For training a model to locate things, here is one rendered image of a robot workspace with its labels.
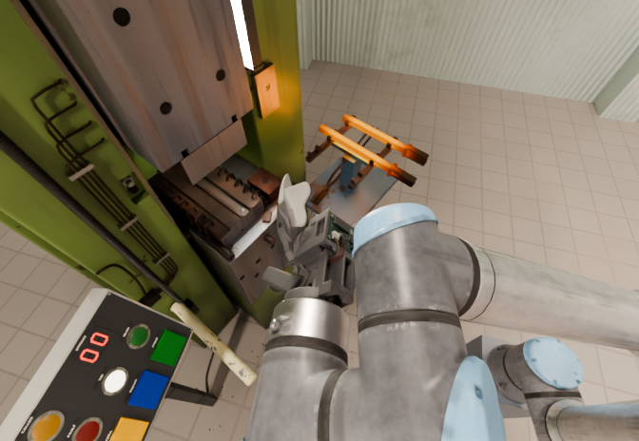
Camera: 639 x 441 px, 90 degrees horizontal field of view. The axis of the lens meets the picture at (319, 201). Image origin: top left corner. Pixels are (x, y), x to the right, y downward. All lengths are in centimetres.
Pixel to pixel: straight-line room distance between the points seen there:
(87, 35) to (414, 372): 62
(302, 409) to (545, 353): 105
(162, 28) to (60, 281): 214
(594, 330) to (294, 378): 36
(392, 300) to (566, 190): 284
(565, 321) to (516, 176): 253
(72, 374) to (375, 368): 75
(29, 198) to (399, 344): 80
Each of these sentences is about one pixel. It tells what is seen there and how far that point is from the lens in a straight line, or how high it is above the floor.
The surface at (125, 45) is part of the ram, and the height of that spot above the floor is 165.
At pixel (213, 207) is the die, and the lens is 120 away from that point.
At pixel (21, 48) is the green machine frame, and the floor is 164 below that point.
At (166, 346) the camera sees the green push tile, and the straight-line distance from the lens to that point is 101.
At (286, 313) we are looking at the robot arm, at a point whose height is 159.
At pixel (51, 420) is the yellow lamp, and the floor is 116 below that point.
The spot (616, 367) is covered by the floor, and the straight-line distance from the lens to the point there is 253.
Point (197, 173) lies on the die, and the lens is 89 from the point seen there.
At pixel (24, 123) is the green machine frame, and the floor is 153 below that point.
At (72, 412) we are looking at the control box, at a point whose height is 113.
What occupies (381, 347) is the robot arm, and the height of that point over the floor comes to 166.
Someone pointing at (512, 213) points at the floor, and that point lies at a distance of 270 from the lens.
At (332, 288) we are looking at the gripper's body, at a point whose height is 159.
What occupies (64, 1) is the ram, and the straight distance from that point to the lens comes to 64.
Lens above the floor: 193
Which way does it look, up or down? 55 degrees down
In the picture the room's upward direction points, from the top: straight up
